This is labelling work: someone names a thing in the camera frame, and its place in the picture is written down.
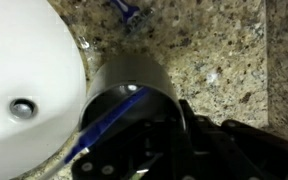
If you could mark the blue toothbrush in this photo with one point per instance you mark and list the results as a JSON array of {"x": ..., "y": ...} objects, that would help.
[{"x": 107, "y": 123}]

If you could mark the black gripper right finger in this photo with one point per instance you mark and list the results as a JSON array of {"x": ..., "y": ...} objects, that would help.
[{"x": 237, "y": 150}]

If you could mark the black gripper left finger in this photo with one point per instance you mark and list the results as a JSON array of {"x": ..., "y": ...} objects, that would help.
[{"x": 144, "y": 156}]

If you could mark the blue razor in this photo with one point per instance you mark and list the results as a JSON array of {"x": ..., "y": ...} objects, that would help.
[{"x": 129, "y": 11}]

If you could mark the silver metal cup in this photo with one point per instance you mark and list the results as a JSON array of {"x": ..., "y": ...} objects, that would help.
[{"x": 130, "y": 71}]

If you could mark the white oval sink basin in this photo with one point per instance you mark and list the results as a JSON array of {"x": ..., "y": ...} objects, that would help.
[{"x": 27, "y": 60}]

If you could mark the metal sink drain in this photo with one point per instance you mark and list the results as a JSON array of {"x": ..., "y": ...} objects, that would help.
[{"x": 23, "y": 108}]

